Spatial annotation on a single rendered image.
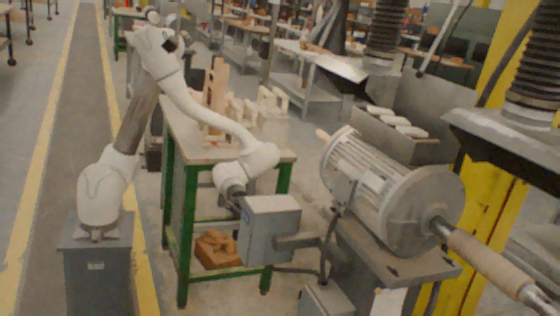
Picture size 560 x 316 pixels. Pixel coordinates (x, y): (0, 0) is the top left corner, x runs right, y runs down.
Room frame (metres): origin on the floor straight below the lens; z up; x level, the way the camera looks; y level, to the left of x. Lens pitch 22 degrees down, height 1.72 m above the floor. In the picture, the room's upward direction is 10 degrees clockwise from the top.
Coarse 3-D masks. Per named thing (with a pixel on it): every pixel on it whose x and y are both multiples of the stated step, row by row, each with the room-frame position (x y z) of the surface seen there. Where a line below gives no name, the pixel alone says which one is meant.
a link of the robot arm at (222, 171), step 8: (216, 168) 1.50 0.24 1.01; (224, 168) 1.48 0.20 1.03; (232, 168) 1.47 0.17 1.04; (240, 168) 1.47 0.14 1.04; (216, 176) 1.46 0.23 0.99; (224, 176) 1.44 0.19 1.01; (232, 176) 1.43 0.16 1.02; (240, 176) 1.46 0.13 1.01; (248, 176) 1.47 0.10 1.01; (216, 184) 1.44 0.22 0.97
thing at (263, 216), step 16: (256, 208) 1.04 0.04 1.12; (272, 208) 1.06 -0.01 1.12; (288, 208) 1.08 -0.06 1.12; (240, 224) 1.09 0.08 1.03; (256, 224) 1.02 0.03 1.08; (272, 224) 1.05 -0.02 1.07; (288, 224) 1.07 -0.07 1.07; (240, 240) 1.08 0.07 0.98; (256, 240) 1.03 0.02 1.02; (240, 256) 1.06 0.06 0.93; (256, 256) 1.03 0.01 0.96; (272, 256) 1.06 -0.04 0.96; (288, 256) 1.08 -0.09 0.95; (304, 272) 1.02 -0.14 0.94; (320, 272) 1.00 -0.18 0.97
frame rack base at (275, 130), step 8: (256, 104) 2.22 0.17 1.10; (264, 104) 2.25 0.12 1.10; (264, 112) 2.09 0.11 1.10; (264, 120) 2.01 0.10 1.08; (272, 120) 2.03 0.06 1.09; (280, 120) 2.04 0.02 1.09; (288, 120) 2.06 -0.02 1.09; (264, 128) 2.01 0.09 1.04; (272, 128) 2.03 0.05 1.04; (280, 128) 2.05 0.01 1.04; (288, 128) 2.06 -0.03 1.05; (264, 136) 2.01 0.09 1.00; (272, 136) 2.03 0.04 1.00; (280, 136) 2.05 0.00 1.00; (280, 144) 2.05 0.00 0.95
